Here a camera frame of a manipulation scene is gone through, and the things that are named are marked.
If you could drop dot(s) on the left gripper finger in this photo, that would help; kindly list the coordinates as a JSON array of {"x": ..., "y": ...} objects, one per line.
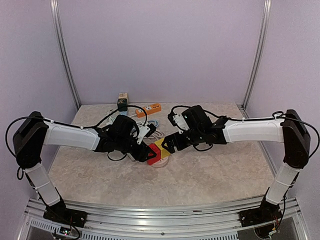
[
  {"x": 154, "y": 152},
  {"x": 143, "y": 155}
]

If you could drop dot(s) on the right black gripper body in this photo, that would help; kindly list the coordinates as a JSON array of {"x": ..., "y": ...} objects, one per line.
[{"x": 195, "y": 138}]

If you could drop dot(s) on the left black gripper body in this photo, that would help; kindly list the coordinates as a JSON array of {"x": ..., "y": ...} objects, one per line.
[{"x": 123, "y": 143}]

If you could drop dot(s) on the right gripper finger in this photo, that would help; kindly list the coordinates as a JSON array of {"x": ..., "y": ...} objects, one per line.
[
  {"x": 173, "y": 137},
  {"x": 172, "y": 146}
]

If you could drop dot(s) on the red cube socket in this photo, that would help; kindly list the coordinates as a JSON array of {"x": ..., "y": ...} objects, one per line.
[{"x": 150, "y": 162}]

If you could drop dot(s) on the yellow cube socket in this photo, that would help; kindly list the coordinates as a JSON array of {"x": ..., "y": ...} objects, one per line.
[{"x": 163, "y": 152}]

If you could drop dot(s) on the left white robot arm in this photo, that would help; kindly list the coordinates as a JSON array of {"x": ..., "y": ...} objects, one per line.
[{"x": 36, "y": 131}]

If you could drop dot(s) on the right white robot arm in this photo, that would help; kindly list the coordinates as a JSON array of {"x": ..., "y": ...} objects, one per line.
[{"x": 286, "y": 128}]

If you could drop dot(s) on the white round socket base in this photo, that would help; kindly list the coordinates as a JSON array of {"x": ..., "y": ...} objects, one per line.
[{"x": 161, "y": 163}]

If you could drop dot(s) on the dark green cube socket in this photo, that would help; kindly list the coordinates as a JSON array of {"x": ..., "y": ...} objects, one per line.
[{"x": 122, "y": 104}]

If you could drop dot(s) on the beige cube socket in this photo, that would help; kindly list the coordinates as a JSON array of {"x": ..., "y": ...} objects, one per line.
[{"x": 123, "y": 95}]

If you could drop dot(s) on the white power strip blue USB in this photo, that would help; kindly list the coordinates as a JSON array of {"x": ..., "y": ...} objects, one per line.
[{"x": 131, "y": 157}]

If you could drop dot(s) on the orange power strip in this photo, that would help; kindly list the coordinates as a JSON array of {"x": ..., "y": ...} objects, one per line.
[{"x": 149, "y": 110}]

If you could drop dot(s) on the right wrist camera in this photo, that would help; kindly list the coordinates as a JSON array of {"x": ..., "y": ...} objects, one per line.
[{"x": 177, "y": 120}]

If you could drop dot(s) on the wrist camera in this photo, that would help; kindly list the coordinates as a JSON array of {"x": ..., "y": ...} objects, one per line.
[
  {"x": 145, "y": 131},
  {"x": 177, "y": 120}
]

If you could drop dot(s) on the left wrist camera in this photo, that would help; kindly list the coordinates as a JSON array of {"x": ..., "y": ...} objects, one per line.
[{"x": 145, "y": 131}]

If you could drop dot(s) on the right aluminium frame post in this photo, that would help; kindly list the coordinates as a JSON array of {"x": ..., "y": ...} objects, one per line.
[{"x": 258, "y": 53}]

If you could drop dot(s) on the aluminium frame post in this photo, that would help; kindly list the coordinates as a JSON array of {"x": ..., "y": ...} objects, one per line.
[
  {"x": 55, "y": 11},
  {"x": 258, "y": 53}
]

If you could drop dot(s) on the front aluminium rail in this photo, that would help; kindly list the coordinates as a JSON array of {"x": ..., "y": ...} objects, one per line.
[{"x": 203, "y": 221}]

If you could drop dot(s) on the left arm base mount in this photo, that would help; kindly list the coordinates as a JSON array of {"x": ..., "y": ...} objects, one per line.
[{"x": 67, "y": 216}]

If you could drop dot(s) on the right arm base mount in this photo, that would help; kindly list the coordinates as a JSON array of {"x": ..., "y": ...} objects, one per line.
[{"x": 256, "y": 216}]

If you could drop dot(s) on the left aluminium frame post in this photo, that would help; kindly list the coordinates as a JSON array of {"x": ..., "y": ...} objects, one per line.
[{"x": 55, "y": 11}]

